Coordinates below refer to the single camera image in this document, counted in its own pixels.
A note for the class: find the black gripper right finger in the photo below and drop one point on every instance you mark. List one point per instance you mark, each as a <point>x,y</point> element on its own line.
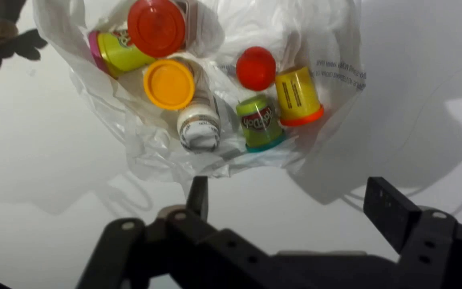
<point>433,250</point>

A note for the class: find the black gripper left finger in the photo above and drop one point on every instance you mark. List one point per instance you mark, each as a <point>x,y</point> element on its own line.
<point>188,250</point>

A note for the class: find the small white-lid jar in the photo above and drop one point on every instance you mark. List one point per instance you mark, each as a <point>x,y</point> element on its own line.
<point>199,125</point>

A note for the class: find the green tub teal lid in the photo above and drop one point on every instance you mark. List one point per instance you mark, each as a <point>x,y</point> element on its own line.
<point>260,124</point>

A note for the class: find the large yellow tub orange lid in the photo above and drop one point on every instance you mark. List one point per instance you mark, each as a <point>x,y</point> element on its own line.
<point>297,96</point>

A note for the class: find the yellow-green tub pink lid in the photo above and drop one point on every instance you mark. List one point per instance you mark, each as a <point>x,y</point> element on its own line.
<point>124,53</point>

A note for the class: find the orange-lid spice jar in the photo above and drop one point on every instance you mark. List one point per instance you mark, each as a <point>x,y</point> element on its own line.
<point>156,26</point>

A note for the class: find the white plastic bag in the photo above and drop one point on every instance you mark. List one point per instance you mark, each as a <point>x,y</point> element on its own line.
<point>305,32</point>

